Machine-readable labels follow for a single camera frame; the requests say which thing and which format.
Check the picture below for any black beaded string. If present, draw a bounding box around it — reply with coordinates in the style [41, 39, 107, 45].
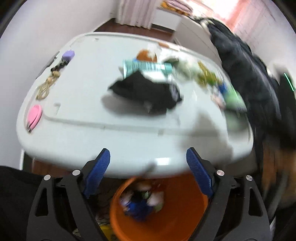
[50, 60, 68, 72]

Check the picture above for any pink striped curtain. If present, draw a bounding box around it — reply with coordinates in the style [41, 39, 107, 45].
[116, 0, 162, 29]

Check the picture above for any white bed frame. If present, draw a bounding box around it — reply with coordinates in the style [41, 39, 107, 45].
[173, 17, 221, 66]

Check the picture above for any purple small case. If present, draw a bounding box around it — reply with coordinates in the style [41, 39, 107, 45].
[62, 50, 75, 62]

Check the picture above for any orange trash bucket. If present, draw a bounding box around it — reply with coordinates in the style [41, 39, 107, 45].
[110, 173, 208, 240]

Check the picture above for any brown and white plush toy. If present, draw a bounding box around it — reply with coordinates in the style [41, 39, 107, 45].
[136, 49, 158, 62]

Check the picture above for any tan braided cord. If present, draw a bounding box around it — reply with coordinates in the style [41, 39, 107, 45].
[35, 70, 61, 100]

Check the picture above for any dark fleece blanket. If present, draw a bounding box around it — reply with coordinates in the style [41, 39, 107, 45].
[195, 18, 295, 149]

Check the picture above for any pink oval case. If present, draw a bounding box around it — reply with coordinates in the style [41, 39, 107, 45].
[26, 104, 43, 133]

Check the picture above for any black cloth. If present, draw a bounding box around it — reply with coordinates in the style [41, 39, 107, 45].
[108, 71, 183, 114]

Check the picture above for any white folding table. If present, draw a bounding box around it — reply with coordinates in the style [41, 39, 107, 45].
[16, 32, 253, 177]

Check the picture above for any folded pink quilt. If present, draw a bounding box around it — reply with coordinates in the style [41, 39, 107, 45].
[161, 0, 193, 16]

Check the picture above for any yellow-green hair claw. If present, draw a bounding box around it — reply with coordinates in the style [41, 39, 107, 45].
[196, 61, 222, 87]

